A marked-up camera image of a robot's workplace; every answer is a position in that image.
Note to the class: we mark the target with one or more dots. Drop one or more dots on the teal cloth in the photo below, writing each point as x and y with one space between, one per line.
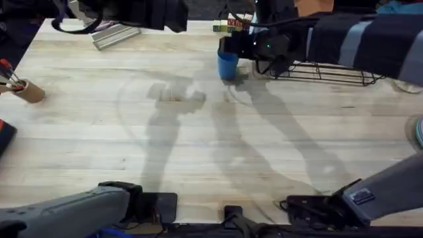
401 6

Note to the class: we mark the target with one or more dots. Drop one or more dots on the blue plastic cup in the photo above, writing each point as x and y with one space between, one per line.
227 67

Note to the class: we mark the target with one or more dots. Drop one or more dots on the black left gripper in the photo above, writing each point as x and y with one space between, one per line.
148 13

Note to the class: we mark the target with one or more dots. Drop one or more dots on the toy blocks on green board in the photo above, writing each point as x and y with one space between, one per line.
231 23

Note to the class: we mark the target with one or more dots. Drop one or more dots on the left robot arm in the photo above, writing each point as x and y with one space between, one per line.
69 211

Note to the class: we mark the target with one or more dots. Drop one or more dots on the cardboard tube holder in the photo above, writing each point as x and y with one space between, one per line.
31 92

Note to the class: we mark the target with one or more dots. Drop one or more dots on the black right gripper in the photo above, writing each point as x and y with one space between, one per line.
274 46

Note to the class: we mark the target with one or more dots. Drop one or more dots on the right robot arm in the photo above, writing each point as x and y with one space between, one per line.
380 43

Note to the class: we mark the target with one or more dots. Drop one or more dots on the grey metal profile bars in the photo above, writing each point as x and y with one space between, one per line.
114 35

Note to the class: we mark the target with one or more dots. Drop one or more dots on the black and red box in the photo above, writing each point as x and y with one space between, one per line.
5 135

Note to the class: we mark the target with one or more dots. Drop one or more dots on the brown cardboard box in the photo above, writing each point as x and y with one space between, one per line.
314 7

